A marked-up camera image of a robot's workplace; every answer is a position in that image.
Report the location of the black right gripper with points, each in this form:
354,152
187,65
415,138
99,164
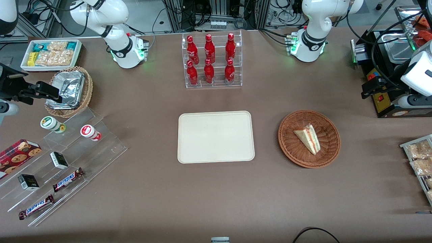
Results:
9,85

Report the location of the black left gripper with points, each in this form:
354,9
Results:
392,85

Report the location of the triangular sandwich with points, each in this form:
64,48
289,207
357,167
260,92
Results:
308,138

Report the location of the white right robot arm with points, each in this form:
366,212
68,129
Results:
111,20

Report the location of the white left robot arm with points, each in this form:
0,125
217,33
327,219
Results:
314,20

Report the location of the light wicker basket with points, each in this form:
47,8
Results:
88,87

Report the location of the white rectangular snack tray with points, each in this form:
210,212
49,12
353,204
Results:
78,54

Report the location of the brown round wicker basket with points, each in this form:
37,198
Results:
297,152

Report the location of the tray of packaged snacks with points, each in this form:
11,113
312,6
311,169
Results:
418,179

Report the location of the beige plastic tray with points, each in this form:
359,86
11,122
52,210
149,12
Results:
216,136

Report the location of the crumpled foil container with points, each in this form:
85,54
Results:
69,88

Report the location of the black food warmer machine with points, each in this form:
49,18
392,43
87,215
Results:
384,108

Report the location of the green lid yogurt cup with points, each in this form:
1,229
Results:
50,123

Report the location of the large clear cracker bag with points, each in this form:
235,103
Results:
54,58

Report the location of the yellow snack packet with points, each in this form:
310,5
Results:
32,58

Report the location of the silver box with green light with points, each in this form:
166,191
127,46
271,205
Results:
358,52

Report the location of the teal snack packet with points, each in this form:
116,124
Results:
39,47
71,45

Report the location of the small clear cracker bag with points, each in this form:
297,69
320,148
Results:
57,46

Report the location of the red lid yogurt cup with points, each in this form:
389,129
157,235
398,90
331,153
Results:
89,131

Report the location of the small black box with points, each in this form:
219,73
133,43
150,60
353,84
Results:
28,182
59,160

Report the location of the red cookie box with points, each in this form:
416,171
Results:
18,155

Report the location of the clear acrylic stepped shelf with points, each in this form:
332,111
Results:
91,153

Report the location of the clear bag of crackers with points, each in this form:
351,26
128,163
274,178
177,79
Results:
430,195
422,167
418,151
429,183

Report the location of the snickers bar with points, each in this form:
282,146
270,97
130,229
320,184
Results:
36,207
67,180

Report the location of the red cola bottle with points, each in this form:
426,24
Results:
229,71
209,48
191,49
230,46
209,72
192,73

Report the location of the clear acrylic bottle rack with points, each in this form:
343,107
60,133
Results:
217,82

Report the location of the aluminium equipment rack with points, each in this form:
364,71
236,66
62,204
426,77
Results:
219,13

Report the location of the small grey object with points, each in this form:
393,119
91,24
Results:
220,240

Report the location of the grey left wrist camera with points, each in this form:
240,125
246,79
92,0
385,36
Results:
410,102

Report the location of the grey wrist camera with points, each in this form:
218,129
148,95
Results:
410,102
8,108

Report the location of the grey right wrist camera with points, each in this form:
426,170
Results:
8,108

